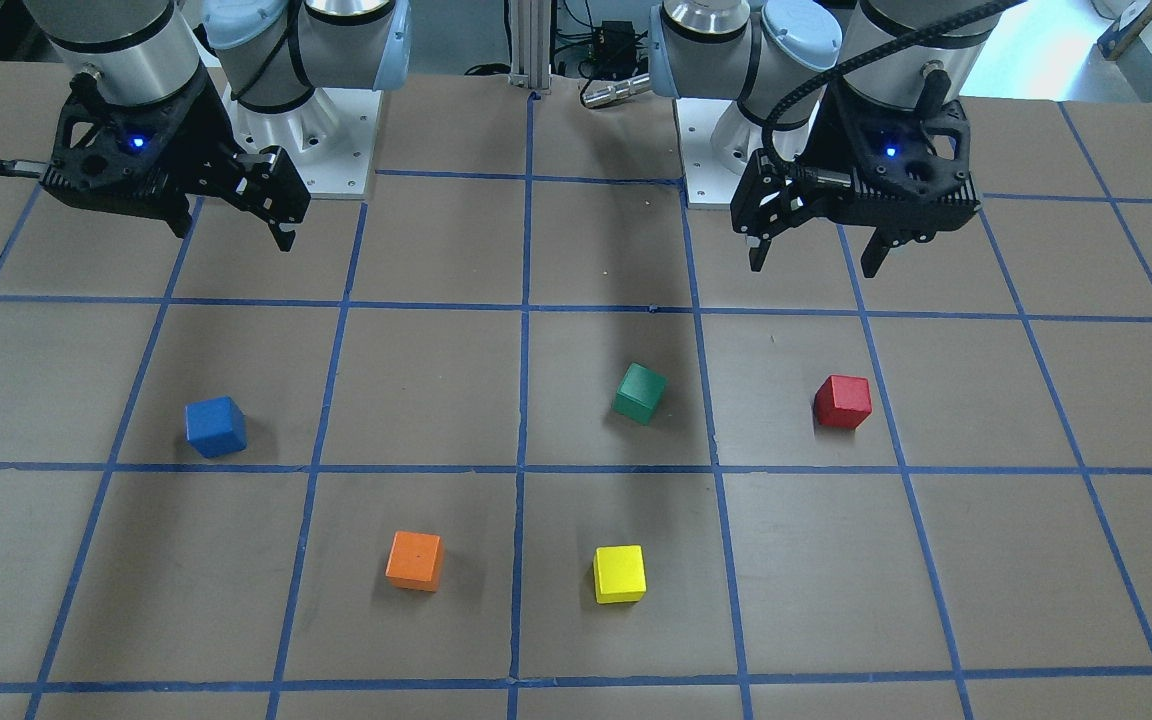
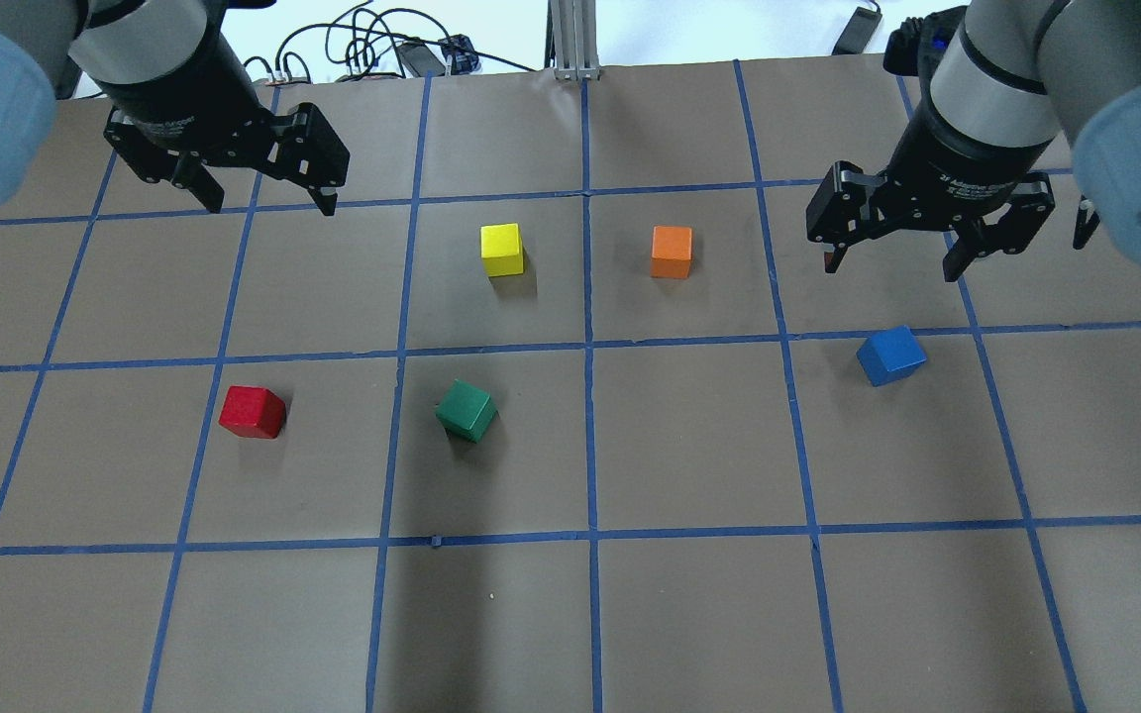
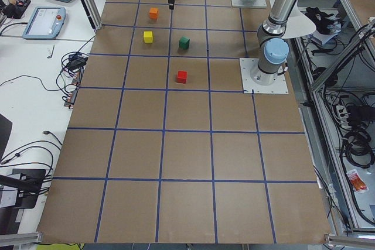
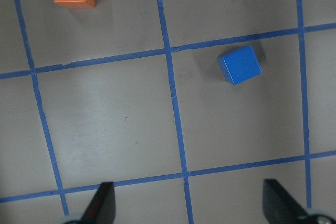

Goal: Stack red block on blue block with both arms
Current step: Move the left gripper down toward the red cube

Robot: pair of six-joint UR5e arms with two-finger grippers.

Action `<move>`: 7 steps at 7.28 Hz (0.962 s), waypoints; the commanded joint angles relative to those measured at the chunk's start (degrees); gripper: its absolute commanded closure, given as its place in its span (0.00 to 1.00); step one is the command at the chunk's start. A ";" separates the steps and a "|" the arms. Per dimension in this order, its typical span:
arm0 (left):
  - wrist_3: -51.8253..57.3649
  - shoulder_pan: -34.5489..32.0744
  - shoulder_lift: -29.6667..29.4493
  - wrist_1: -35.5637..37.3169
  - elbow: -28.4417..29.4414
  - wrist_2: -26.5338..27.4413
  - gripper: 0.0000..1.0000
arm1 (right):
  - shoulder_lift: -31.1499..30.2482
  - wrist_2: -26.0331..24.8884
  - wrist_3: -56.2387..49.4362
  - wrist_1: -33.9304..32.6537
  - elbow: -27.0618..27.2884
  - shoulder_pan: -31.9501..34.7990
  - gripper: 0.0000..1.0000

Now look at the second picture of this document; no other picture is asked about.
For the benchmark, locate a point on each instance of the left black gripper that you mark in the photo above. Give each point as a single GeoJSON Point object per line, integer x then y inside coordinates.
{"type": "Point", "coordinates": [182, 87]}

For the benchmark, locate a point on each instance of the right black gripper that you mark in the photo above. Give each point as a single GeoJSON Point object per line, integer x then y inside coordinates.
{"type": "Point", "coordinates": [964, 152]}

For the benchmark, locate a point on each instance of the red wooden block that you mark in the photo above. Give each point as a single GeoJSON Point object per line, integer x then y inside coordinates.
{"type": "Point", "coordinates": [253, 412]}

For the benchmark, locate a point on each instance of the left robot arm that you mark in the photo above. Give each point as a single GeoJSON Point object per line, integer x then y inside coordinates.
{"type": "Point", "coordinates": [34, 57]}

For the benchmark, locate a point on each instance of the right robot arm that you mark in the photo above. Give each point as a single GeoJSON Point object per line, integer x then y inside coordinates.
{"type": "Point", "coordinates": [999, 82]}

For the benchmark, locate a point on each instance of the blue wooden block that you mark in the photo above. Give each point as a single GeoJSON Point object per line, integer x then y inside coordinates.
{"type": "Point", "coordinates": [890, 355]}

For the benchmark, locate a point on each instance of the orange wooden block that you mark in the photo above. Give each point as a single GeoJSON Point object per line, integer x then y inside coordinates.
{"type": "Point", "coordinates": [671, 252]}

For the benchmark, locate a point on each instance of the yellow wooden block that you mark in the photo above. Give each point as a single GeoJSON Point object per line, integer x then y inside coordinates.
{"type": "Point", "coordinates": [501, 250]}

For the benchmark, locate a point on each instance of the green wooden block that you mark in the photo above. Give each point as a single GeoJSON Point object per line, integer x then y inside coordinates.
{"type": "Point", "coordinates": [466, 411]}

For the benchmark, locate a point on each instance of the black power adapter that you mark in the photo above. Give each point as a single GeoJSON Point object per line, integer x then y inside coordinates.
{"type": "Point", "coordinates": [417, 59]}

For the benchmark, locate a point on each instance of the aluminium extrusion post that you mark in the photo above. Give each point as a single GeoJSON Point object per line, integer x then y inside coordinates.
{"type": "Point", "coordinates": [572, 40]}

